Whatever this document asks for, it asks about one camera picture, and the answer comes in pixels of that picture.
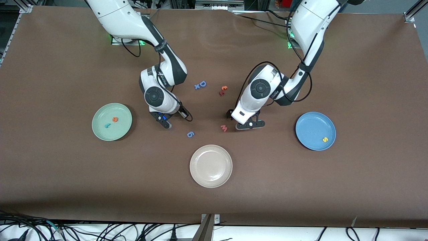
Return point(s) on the beige round plate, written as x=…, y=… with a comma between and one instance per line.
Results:
x=211, y=166

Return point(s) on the blue foam letter D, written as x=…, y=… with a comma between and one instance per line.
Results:
x=201, y=83

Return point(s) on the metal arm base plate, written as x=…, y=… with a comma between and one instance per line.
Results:
x=290, y=46
x=117, y=43

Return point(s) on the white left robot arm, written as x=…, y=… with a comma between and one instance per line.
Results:
x=311, y=20

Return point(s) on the blue foam letter g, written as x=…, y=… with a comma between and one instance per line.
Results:
x=190, y=134

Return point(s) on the aluminium corner profile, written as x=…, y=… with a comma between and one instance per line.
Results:
x=409, y=15

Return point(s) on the green round plate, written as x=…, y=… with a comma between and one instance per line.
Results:
x=112, y=130

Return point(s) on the brown table mat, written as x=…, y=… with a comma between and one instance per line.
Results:
x=214, y=201

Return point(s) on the pink foam letter w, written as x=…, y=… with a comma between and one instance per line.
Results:
x=224, y=128

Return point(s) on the blue round plate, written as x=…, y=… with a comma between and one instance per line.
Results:
x=314, y=127

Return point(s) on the small aluminium bracket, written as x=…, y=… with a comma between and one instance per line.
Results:
x=216, y=219

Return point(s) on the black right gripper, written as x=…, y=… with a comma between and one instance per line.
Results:
x=181, y=111

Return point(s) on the grey metal rack frame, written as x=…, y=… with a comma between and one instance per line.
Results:
x=217, y=4

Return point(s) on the red box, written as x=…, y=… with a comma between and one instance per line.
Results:
x=287, y=2

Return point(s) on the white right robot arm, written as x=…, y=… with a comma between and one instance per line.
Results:
x=113, y=16

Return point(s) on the aluminium table edge rail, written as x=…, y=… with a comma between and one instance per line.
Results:
x=12, y=33

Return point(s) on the aluminium profile bar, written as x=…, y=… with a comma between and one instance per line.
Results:
x=204, y=231

